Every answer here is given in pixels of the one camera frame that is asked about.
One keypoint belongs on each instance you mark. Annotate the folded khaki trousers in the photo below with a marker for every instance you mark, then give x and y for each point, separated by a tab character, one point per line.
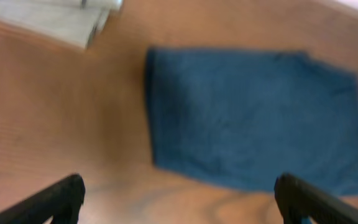
75	22

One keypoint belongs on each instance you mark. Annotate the navy blue cloth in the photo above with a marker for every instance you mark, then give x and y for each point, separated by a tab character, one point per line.
240	118

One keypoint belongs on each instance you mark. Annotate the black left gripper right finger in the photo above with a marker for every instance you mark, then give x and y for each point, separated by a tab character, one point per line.
300	202

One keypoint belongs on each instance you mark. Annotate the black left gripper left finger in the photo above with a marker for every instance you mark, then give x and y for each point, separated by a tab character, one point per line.
60	202

